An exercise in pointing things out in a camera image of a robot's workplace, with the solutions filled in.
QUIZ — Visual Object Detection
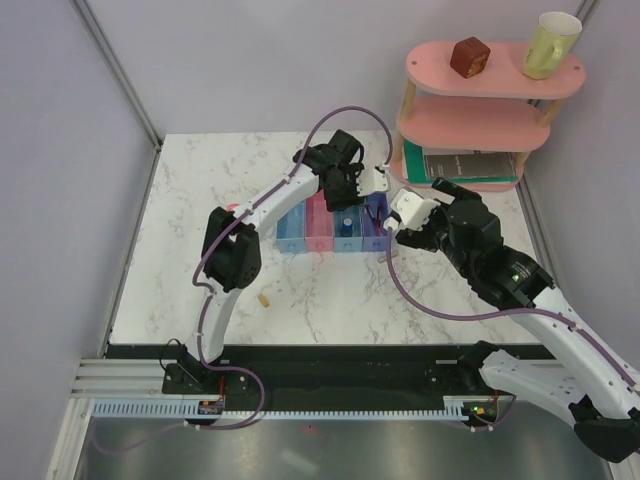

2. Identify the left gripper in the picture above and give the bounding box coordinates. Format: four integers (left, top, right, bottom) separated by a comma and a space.
324, 165, 368, 214

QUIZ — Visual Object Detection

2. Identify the blue cap stamp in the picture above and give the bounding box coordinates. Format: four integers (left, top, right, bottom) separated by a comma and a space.
340, 217, 353, 237

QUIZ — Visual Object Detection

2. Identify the pink drawer bin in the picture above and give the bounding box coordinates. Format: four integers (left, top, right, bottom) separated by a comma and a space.
304, 192, 334, 252

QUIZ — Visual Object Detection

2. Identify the cyan drawer bin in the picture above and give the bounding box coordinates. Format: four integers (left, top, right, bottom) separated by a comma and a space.
333, 207, 363, 253

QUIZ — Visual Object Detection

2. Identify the light blue drawer bin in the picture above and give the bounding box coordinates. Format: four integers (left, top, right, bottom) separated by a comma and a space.
275, 201, 307, 254

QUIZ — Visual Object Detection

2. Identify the purple drawer bin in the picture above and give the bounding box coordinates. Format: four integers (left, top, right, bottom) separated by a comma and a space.
361, 193, 389, 252

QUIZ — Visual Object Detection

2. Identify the white chalk stick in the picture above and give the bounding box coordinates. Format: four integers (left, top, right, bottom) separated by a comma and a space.
377, 250, 398, 263

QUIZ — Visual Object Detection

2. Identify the yellow eraser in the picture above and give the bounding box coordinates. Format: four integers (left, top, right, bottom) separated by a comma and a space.
258, 294, 270, 308

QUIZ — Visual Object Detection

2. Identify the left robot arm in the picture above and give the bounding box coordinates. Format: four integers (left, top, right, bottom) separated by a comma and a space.
162, 130, 373, 395

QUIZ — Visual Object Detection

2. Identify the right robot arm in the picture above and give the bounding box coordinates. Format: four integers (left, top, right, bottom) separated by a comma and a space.
383, 178, 639, 463

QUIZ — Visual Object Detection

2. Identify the green folder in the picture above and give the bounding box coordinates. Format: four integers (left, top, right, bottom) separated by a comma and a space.
403, 140, 517, 185

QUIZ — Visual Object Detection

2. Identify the dark setup guide booklet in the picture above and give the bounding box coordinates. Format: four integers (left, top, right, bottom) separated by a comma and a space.
424, 152, 517, 182

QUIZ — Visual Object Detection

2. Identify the pink three tier shelf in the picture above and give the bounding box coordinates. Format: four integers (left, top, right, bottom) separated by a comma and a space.
390, 41, 586, 184

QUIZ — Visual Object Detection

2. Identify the brown cube box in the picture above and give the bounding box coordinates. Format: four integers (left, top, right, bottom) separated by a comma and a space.
449, 37, 491, 78

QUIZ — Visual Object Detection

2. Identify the yellow green mug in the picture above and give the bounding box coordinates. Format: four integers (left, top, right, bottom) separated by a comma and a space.
522, 11, 583, 80

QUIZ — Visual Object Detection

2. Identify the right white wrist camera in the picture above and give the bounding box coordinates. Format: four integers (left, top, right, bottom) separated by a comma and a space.
383, 188, 439, 232

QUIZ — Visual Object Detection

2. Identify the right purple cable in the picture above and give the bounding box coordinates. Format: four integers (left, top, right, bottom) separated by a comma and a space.
384, 227, 640, 434

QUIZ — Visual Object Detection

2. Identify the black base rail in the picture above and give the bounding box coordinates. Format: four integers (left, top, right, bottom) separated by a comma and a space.
106, 341, 494, 411

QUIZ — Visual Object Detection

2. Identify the white cable duct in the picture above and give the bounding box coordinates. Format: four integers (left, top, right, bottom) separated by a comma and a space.
92, 398, 469, 421

